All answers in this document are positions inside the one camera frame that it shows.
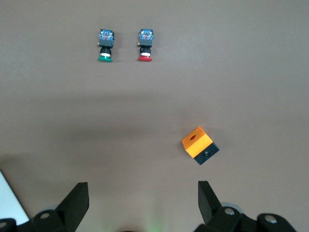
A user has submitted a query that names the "orange and black button box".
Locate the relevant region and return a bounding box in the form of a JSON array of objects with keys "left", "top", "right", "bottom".
[{"left": 181, "top": 125, "right": 220, "bottom": 166}]

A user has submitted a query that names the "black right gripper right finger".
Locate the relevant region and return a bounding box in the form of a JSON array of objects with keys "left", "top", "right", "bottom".
[{"left": 195, "top": 180, "right": 258, "bottom": 232}]

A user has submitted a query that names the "white cabinet drawer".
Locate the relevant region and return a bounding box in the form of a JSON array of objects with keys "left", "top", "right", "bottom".
[{"left": 0, "top": 170, "right": 30, "bottom": 227}]

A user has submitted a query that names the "red push button switch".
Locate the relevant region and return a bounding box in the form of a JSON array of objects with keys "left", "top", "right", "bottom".
[{"left": 137, "top": 28, "right": 155, "bottom": 62}]

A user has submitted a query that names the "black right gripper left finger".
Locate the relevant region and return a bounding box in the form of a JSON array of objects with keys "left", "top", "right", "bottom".
[{"left": 30, "top": 182, "right": 90, "bottom": 232}]

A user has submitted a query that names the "green push button switch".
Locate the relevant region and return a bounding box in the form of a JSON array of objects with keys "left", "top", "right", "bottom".
[{"left": 97, "top": 29, "right": 116, "bottom": 63}]

